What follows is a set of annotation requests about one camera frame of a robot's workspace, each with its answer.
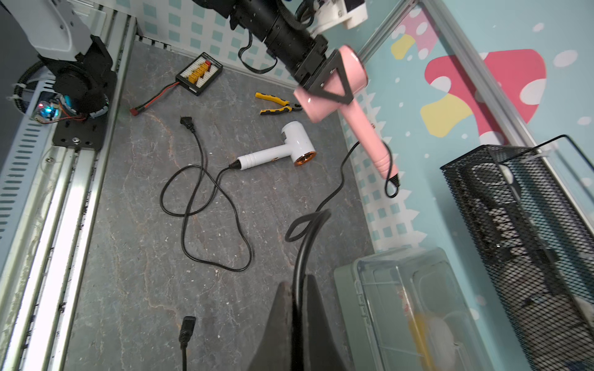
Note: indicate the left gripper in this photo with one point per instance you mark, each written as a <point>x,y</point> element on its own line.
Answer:
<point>315,73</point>

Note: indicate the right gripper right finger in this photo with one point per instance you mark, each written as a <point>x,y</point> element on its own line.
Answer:
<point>319,349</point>

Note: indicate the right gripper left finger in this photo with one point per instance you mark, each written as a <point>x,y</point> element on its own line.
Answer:
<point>276,349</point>

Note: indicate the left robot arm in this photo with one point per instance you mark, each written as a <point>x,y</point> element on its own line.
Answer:
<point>82,64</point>

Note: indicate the green clear-lid storage box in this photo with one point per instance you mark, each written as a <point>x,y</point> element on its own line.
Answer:
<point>403,309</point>

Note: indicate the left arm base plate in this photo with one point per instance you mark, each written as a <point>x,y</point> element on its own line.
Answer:
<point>79,125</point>

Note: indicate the black wire mesh basket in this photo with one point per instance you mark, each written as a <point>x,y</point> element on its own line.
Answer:
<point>536,248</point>

